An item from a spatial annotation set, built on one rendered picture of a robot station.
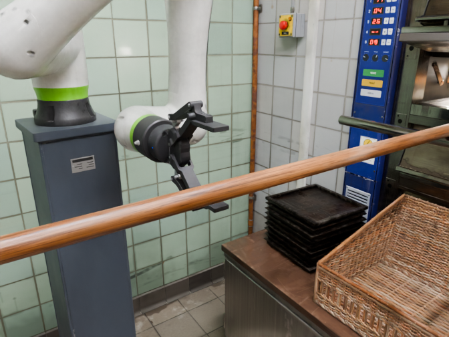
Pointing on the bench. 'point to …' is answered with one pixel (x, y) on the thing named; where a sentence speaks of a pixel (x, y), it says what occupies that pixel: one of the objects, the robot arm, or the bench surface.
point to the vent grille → (359, 197)
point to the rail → (425, 29)
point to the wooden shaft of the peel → (195, 198)
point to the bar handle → (433, 19)
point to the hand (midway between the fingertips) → (218, 168)
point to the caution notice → (366, 144)
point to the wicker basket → (362, 316)
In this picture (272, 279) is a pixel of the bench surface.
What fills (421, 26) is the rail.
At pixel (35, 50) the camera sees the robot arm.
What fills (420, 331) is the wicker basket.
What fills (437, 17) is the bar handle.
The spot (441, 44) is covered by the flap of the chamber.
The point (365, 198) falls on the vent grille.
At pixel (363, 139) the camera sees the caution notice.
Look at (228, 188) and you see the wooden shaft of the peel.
